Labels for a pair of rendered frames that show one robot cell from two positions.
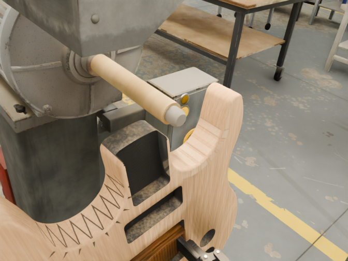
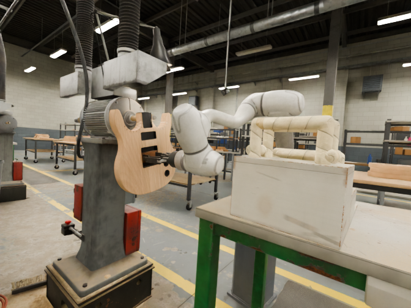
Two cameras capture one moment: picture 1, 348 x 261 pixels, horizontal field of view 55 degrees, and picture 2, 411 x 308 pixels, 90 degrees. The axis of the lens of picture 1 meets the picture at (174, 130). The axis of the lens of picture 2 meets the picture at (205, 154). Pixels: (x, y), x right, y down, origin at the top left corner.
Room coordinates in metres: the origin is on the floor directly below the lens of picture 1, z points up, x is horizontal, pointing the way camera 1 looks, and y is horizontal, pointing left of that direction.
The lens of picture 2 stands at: (-0.76, -0.11, 1.13)
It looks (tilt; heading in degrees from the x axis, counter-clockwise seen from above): 3 degrees down; 351
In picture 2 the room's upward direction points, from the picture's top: 4 degrees clockwise
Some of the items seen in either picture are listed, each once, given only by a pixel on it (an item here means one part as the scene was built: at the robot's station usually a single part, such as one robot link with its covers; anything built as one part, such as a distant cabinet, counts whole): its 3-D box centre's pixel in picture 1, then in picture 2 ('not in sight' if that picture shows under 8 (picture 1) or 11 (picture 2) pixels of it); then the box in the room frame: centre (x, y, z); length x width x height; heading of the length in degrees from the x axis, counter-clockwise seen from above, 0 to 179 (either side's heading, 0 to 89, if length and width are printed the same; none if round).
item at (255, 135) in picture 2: not in sight; (255, 140); (-0.21, -0.33, 1.15); 0.03 x 0.03 x 0.09
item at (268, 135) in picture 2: not in sight; (268, 142); (-0.16, -0.40, 1.15); 0.03 x 0.03 x 0.09
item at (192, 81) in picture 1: (155, 115); not in sight; (0.77, 0.05, 0.99); 0.24 x 0.21 x 0.26; 44
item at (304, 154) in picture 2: not in sight; (303, 154); (-0.17, -0.51, 1.12); 0.20 x 0.03 x 0.03; 41
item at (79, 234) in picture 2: not in sight; (73, 233); (0.74, 0.54, 0.46); 0.25 x 0.07 x 0.08; 44
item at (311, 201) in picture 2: not in sight; (288, 191); (-0.25, -0.43, 1.02); 0.27 x 0.15 x 0.17; 42
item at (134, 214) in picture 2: not in sight; (124, 223); (0.82, 0.22, 0.49); 0.25 x 0.12 x 0.37; 44
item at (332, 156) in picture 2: not in sight; (331, 155); (-0.32, -0.48, 1.12); 0.11 x 0.03 x 0.03; 132
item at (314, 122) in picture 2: not in sight; (287, 123); (-0.28, -0.39, 1.20); 0.20 x 0.03 x 0.03; 41
